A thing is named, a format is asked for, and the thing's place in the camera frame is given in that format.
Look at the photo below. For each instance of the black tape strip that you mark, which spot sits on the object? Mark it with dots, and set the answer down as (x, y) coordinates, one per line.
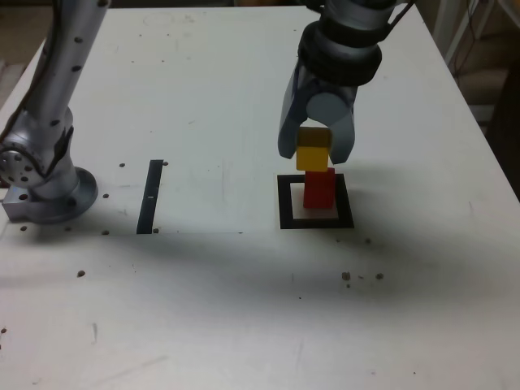
(149, 197)

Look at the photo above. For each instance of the black tape square outline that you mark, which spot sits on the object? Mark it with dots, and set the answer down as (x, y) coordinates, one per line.
(284, 203)

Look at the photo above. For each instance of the red cube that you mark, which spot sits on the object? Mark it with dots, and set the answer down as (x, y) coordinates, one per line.
(319, 191)

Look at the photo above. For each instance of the yellow cube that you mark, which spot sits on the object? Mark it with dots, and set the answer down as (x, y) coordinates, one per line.
(312, 156)

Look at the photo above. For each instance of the white furniture frame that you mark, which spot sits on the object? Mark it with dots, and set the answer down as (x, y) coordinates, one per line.
(443, 28)

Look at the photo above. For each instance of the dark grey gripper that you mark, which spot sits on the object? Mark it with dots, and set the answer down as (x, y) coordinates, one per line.
(325, 86)

